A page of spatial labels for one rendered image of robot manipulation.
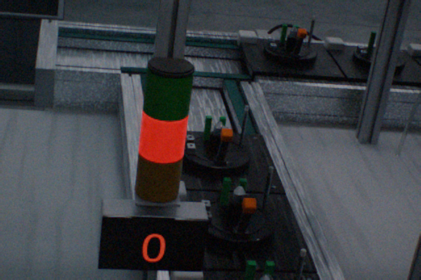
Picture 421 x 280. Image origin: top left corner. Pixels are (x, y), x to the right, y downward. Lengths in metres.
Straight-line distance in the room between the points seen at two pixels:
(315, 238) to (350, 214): 0.30
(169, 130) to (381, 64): 1.18
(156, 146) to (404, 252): 0.90
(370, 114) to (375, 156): 0.10
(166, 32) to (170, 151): 0.13
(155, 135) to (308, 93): 1.25
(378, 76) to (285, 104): 0.25
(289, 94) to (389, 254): 0.59
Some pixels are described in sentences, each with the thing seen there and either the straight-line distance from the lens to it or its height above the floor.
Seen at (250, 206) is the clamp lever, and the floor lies 1.07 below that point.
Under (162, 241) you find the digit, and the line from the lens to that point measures 0.98.
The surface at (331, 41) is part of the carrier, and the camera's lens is 2.37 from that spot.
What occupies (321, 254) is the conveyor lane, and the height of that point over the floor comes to 0.95.
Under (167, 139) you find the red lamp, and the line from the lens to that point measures 0.91.
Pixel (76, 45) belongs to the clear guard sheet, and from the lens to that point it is 0.93.
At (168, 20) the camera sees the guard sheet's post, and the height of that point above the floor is 1.46.
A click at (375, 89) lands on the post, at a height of 1.01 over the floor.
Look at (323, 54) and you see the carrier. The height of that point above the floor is 0.97.
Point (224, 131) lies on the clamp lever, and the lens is 1.57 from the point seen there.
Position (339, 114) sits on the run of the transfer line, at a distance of 2.19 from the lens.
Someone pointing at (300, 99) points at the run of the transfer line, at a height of 0.92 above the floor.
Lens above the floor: 1.75
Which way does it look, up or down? 26 degrees down
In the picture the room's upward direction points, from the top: 8 degrees clockwise
